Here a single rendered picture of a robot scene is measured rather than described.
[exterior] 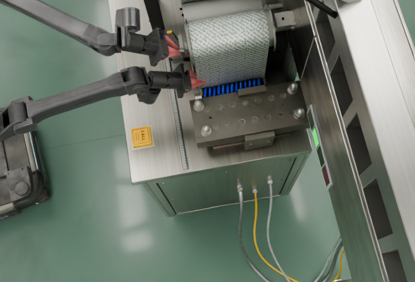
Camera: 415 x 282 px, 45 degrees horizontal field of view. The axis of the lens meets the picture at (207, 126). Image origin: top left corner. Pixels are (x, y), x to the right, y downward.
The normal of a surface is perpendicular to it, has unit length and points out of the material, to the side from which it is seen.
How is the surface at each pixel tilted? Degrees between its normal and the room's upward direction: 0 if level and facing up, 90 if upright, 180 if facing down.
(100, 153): 0
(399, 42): 0
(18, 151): 0
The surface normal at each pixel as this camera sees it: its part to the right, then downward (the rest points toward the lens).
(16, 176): -0.04, -0.33
